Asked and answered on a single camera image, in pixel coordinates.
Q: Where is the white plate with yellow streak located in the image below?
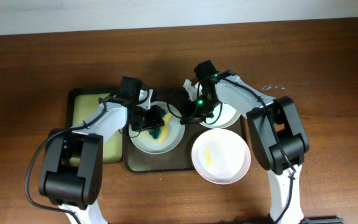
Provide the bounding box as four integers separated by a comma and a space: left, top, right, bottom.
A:
129, 101, 185, 154

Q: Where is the yellow green sponge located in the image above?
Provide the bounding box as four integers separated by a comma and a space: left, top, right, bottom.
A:
148, 110, 172, 142

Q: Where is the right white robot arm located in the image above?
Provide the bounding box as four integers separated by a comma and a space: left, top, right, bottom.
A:
183, 70, 310, 224

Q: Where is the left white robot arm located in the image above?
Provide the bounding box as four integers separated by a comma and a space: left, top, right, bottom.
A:
39, 89, 163, 223

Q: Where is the large dark serving tray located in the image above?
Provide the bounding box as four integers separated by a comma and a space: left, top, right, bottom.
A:
121, 89, 248, 173

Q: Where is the small tray with soapy water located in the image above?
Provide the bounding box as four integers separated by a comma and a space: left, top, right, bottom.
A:
65, 88, 123, 164

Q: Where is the black base bracket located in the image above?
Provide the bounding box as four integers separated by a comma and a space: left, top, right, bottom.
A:
300, 218, 344, 224

